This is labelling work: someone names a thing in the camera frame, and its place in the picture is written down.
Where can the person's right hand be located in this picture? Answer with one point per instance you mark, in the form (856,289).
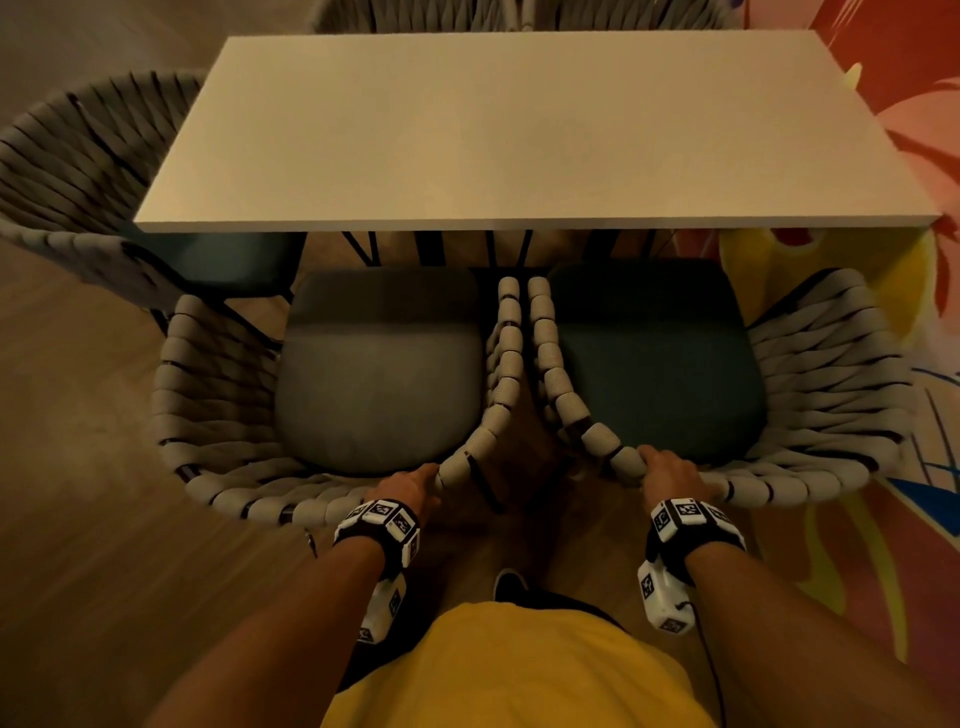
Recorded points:
(675,480)

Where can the person's left hand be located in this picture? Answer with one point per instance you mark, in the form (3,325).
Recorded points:
(409,491)

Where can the grey cushion woven chair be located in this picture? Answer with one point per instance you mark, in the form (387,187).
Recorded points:
(637,13)
(375,390)
(412,15)

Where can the teal cushion woven chair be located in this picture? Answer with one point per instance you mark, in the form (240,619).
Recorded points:
(660,360)
(67,172)

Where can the person's right forearm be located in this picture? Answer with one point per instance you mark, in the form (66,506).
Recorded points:
(810,645)

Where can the person's left forearm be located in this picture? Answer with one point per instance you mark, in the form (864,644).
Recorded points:
(277,645)

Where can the person's right black shoe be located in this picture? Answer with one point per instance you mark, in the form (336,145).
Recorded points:
(510,583)

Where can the person's yellow shirt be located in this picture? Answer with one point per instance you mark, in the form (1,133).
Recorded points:
(517,667)

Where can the white table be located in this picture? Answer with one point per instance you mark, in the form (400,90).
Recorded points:
(525,127)

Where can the black white wrist camera rig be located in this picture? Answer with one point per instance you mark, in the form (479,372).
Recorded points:
(382,529)
(690,529)

